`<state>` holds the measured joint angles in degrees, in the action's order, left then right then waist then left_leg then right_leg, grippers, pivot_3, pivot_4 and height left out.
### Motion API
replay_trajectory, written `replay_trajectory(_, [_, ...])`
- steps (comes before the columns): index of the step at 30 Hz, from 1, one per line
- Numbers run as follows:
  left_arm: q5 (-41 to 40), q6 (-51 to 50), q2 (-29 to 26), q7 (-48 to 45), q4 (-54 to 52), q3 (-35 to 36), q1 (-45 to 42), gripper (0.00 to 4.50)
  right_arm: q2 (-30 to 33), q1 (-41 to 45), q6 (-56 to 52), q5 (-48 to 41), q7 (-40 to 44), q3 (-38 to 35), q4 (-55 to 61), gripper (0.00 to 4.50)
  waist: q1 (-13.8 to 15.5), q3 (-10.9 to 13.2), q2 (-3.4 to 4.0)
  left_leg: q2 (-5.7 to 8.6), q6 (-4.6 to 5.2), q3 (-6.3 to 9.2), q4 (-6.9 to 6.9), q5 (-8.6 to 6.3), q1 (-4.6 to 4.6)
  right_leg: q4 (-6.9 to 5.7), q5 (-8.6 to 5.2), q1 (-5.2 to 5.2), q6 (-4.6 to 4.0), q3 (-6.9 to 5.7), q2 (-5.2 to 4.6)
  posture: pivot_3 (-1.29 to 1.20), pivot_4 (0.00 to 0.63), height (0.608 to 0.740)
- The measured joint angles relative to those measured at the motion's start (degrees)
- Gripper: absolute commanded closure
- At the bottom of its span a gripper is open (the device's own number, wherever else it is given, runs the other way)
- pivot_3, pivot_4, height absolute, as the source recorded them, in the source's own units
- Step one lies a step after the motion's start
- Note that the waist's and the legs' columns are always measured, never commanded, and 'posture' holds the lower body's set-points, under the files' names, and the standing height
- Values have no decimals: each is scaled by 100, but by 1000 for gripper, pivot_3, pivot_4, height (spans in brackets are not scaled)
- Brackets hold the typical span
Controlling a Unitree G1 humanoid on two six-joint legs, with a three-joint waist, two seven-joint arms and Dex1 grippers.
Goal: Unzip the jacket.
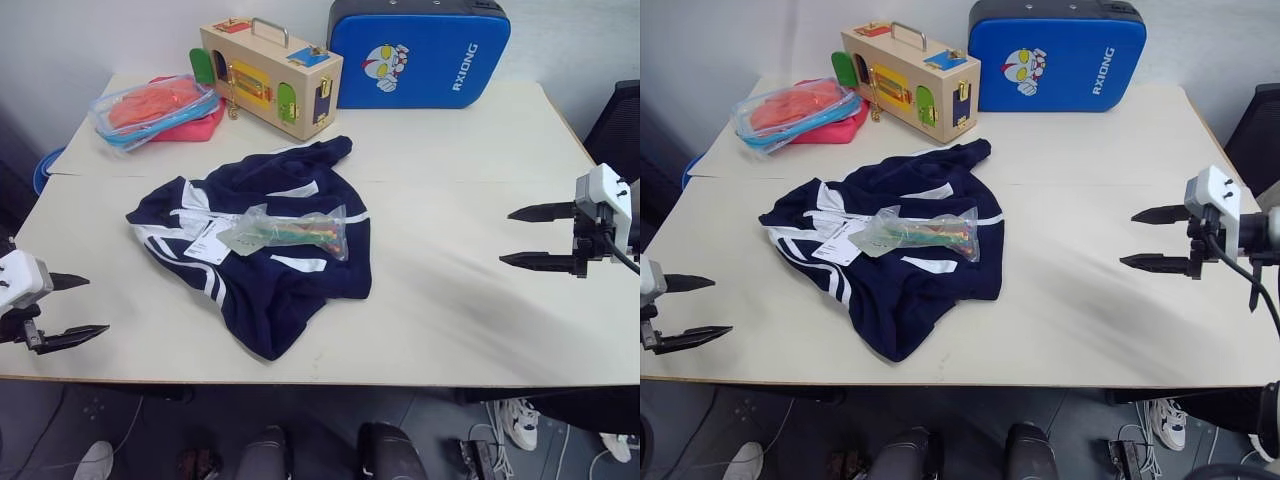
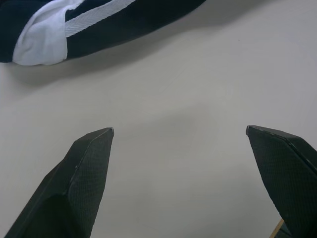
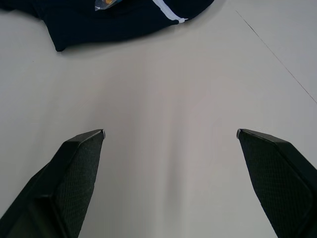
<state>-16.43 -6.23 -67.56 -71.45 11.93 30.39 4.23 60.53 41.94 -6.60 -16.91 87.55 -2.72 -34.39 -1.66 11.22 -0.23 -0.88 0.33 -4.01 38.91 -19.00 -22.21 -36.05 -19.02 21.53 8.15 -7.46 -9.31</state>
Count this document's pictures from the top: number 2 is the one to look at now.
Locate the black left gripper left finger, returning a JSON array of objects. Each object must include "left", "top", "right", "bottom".
[{"left": 4, "top": 127, "right": 115, "bottom": 238}]

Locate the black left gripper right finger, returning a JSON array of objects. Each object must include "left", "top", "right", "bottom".
[{"left": 245, "top": 125, "right": 317, "bottom": 238}]

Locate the black and white jacket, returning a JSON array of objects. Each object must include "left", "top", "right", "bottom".
[{"left": 0, "top": 0, "right": 208, "bottom": 66}]

